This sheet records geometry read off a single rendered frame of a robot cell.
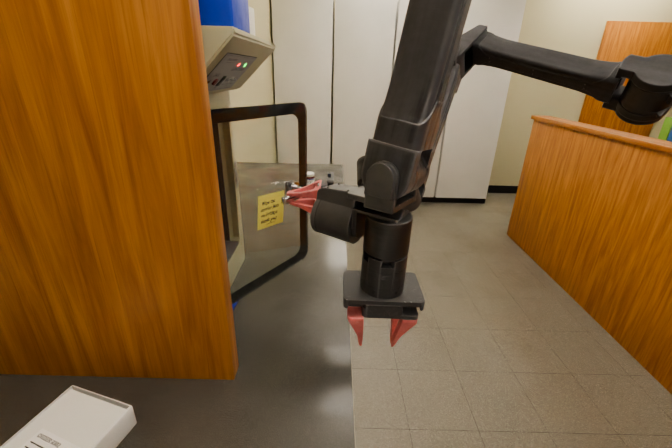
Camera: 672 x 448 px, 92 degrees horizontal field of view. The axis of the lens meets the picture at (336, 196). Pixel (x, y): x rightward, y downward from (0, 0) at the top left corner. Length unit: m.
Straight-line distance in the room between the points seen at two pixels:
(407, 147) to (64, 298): 0.58
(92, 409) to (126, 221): 0.29
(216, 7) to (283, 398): 0.62
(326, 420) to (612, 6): 4.90
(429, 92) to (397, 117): 0.04
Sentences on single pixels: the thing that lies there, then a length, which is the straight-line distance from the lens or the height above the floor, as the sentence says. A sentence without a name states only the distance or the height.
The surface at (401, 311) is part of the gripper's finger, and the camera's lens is 0.44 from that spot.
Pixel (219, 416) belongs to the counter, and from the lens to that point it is 0.65.
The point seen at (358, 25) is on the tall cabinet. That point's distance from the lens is 3.64.
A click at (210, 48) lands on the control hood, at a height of 1.48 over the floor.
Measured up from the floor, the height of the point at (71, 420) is 0.98.
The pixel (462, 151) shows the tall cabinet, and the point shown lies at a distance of 3.96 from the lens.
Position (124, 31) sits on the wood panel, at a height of 1.49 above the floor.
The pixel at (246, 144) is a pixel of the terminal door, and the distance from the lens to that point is 0.65.
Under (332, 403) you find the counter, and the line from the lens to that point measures 0.64.
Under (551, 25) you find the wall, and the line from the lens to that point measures 4.72.
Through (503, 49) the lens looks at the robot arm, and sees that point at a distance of 0.90.
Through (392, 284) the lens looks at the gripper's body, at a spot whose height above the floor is 1.21.
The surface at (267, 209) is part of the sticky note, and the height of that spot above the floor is 1.17.
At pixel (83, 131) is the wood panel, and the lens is 0.54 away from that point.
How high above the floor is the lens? 1.46
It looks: 21 degrees down
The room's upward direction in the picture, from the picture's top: 2 degrees clockwise
